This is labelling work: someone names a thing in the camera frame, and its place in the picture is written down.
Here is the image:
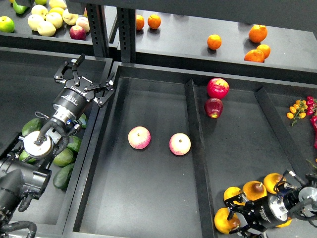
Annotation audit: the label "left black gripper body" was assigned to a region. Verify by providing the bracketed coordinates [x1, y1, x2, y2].
[53, 78, 95, 119]

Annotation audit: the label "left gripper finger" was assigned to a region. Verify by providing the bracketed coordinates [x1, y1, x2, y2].
[54, 54, 85, 86]
[84, 72, 115, 107]

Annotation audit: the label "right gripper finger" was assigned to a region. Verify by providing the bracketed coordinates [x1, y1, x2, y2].
[224, 191, 250, 221]
[229, 222, 266, 238]

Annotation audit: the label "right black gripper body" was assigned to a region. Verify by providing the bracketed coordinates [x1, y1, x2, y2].
[244, 195, 292, 232]

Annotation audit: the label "yellow pear with brown stem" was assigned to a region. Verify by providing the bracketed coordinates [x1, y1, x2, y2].
[214, 207, 241, 234]

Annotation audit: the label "dark green avocado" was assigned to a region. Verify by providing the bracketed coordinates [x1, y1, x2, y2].
[53, 163, 75, 190]

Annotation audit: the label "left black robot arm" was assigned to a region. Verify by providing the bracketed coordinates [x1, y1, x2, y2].
[0, 54, 114, 238]

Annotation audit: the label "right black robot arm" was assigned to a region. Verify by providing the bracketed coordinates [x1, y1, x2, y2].
[224, 170, 317, 238]

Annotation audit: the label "yellow pear left of group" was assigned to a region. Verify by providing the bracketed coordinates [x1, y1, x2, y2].
[223, 186, 245, 205]

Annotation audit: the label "yellow pear of group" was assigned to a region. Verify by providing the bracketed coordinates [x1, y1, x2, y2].
[242, 180, 267, 201]
[223, 186, 245, 205]

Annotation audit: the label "green avocado at tray edge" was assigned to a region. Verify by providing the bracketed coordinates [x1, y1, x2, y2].
[78, 113, 88, 128]

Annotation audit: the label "yellow pear middle of group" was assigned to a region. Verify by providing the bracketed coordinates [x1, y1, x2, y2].
[242, 180, 267, 201]

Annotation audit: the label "green avocado right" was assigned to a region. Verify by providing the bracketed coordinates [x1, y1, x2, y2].
[67, 135, 82, 152]

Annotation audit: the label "dark avocado upper left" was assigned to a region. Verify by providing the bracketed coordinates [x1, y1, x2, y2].
[21, 118, 43, 136]

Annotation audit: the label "pale yellow pear front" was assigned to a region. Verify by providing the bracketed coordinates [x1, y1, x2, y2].
[37, 21, 56, 37]

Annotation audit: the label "pale yellow pear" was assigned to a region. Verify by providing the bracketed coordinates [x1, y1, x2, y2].
[37, 21, 56, 37]
[62, 9, 79, 26]
[28, 14, 44, 32]
[46, 12, 63, 29]
[31, 4, 49, 18]

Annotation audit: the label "pale yellow pear right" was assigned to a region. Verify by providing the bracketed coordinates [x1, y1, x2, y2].
[62, 9, 79, 26]

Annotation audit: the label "pale yellow pear centre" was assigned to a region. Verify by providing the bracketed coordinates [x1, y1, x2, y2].
[46, 12, 63, 29]

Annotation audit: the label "green avocado centre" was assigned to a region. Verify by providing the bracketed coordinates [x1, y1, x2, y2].
[53, 148, 75, 167]

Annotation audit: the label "pale yellow pear left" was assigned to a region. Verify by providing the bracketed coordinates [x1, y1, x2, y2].
[28, 14, 44, 32]

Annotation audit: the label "pale yellow pear back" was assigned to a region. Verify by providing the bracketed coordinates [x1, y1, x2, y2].
[31, 4, 49, 18]

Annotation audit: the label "green avocado middle left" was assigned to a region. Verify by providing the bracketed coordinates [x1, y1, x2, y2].
[19, 150, 36, 164]

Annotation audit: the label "black tray divider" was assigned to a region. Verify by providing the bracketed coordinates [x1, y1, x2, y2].
[185, 79, 216, 238]

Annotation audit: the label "red apple on shelf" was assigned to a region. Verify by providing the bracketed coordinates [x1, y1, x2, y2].
[69, 25, 86, 40]

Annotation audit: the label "pink peach on shelf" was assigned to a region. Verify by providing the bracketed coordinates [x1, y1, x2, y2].
[75, 16, 90, 33]

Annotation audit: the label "pink apple left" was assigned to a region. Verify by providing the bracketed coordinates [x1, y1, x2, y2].
[128, 126, 151, 149]

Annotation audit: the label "pink apple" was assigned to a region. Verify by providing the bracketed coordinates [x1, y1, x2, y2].
[169, 133, 191, 156]
[128, 126, 151, 149]

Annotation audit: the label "yellow lemon on shelf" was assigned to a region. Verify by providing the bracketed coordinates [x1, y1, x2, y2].
[49, 7, 64, 16]

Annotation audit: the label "green fruit top shelf corner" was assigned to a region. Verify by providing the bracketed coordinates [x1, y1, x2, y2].
[12, 0, 29, 14]

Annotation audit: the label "green apple on shelf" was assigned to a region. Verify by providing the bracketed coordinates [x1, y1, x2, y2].
[0, 16, 15, 33]

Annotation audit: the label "pink apple right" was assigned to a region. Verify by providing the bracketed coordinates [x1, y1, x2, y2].
[169, 133, 191, 156]

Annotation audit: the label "dark red apple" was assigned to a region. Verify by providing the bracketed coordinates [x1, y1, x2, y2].
[204, 98, 223, 119]

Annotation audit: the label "orange cherry tomato bunch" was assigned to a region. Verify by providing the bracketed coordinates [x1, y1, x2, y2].
[286, 100, 308, 126]

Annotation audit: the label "bright red apple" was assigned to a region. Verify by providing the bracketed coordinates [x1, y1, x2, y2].
[207, 78, 230, 99]

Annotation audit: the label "red chili peppers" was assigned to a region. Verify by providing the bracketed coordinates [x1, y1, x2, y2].
[306, 96, 317, 149]

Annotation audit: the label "orange centre of shelf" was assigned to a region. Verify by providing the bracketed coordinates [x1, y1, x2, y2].
[207, 34, 222, 50]

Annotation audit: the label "orange front right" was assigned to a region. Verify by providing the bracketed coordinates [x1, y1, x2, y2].
[244, 49, 265, 62]

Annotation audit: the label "black perforated shelf post left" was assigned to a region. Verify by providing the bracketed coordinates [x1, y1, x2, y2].
[86, 3, 109, 58]

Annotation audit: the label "black perforated shelf post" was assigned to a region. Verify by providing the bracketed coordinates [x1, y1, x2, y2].
[86, 3, 109, 58]
[116, 7, 136, 63]

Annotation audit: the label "black perforated shelf post right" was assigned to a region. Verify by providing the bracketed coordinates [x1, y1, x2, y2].
[116, 7, 136, 63]

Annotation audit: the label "orange half hidden by post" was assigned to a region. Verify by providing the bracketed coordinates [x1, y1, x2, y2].
[136, 14, 145, 31]

